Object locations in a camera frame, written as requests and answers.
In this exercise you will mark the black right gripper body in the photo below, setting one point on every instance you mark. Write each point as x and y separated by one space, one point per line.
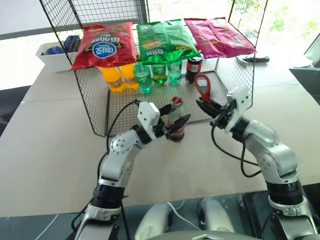
224 117

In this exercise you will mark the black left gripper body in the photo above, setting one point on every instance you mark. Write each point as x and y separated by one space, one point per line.
162 130

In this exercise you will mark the glass bottle with red cap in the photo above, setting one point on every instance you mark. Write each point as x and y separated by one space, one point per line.
176 111

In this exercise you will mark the red bottle opener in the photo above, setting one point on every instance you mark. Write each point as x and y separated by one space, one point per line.
206 93

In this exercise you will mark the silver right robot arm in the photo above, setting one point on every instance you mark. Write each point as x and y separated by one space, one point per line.
272 155

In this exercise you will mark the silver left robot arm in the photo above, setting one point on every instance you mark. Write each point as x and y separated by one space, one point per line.
117 160

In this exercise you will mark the green soda bottle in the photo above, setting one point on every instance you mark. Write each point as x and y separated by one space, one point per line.
159 75
144 80
175 73

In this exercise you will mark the dark cola bottle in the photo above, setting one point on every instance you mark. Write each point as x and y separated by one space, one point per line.
193 68

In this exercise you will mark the orange soda bottle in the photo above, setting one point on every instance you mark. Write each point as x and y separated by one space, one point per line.
113 81
130 78

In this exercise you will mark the green chips bag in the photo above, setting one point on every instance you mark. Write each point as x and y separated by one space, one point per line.
152 42
182 40

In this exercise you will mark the magenta chips bag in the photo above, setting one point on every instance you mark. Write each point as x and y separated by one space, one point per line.
200 37
232 37

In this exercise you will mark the red chips bag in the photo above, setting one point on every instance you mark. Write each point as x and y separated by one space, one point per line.
105 47

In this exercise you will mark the black side furniture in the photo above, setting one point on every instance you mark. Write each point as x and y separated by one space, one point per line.
308 82

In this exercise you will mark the grey rounded shape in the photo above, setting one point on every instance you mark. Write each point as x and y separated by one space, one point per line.
153 221
216 216

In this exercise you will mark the grey screen device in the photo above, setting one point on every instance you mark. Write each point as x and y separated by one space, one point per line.
313 50

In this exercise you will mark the dark robot torso cover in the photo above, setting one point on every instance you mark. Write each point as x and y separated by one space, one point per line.
205 236

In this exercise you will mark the dark blue box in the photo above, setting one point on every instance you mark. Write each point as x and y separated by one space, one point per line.
72 43

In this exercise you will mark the white plastic bin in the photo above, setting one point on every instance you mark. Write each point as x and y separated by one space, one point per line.
52 61

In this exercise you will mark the blue round object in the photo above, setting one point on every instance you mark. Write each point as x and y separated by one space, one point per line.
55 50

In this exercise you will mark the dark seat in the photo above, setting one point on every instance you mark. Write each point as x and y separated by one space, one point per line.
11 107

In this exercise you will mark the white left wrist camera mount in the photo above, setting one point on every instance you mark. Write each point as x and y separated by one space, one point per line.
148 117

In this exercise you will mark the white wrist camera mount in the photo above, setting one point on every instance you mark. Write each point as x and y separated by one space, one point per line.
240 100
148 117

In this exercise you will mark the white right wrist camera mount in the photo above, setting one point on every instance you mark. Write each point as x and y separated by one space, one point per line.
240 100

